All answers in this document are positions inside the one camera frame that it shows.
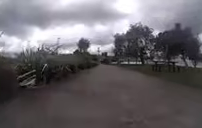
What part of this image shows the row of tall bushes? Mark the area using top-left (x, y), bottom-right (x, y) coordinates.
top-left (0, 29), bottom-right (102, 104)

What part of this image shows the grey asphalt path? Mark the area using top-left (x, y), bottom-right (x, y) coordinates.
top-left (0, 63), bottom-right (202, 128)

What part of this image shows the round dark tree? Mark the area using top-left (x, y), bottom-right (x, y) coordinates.
top-left (76, 37), bottom-right (92, 55)

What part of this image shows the picnic table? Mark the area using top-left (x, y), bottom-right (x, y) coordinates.
top-left (167, 60), bottom-right (182, 73)
top-left (150, 59), bottom-right (165, 73)

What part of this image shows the pale wooden bench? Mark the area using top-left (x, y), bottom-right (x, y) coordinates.
top-left (16, 68), bottom-right (38, 88)

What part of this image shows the group of trees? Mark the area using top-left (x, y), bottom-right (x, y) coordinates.
top-left (112, 21), bottom-right (202, 69)

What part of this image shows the grass verge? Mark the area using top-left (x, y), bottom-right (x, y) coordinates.
top-left (117, 63), bottom-right (202, 92)

